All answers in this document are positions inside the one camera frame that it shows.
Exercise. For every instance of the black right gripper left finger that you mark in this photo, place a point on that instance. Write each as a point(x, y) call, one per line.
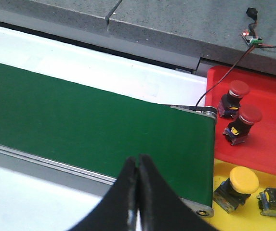
point(117, 210)

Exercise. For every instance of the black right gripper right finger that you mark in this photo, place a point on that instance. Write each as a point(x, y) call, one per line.
point(160, 207)

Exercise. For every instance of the yellow mushroom push button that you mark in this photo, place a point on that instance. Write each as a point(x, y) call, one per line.
point(236, 189)

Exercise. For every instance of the push button with blue base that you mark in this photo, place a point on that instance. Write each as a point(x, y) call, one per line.
point(238, 130)

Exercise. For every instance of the red mushroom push button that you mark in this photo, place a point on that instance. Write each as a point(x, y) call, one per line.
point(229, 103)

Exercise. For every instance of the green conveyor belt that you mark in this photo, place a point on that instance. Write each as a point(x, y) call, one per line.
point(97, 130)

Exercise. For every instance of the yellow plastic tray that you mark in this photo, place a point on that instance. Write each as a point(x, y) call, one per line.
point(248, 216)

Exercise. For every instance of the red plastic bin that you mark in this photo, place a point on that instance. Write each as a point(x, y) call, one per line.
point(259, 149)

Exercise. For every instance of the grey stone countertop right slab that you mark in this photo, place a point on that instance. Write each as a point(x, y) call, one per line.
point(181, 32)

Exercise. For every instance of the grey stone countertop slab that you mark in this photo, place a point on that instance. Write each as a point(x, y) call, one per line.
point(81, 20)
point(181, 32)

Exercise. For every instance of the small green circuit board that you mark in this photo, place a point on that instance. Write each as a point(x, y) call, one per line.
point(250, 39)

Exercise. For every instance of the grey stone countertop left slab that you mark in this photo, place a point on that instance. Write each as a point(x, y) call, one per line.
point(81, 20)

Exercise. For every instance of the black sensor module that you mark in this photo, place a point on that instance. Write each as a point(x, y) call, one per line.
point(252, 12)

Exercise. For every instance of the aluminium conveyor frame rail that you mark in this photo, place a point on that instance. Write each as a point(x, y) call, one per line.
point(201, 210)

